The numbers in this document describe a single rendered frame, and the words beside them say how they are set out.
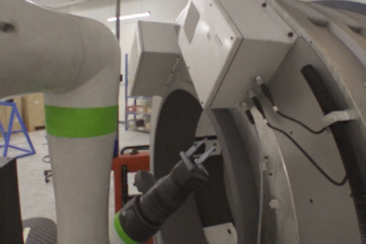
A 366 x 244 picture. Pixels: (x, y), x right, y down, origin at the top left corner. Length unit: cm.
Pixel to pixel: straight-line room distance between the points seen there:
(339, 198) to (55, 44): 44
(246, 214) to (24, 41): 50
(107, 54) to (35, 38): 13
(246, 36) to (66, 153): 33
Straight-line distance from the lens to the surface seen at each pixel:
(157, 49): 100
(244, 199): 58
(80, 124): 39
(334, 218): 46
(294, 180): 51
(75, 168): 41
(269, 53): 48
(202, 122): 131
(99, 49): 37
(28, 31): 28
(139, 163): 201
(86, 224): 46
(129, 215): 58
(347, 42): 57
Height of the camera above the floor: 158
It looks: 5 degrees down
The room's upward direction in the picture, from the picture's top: 1 degrees clockwise
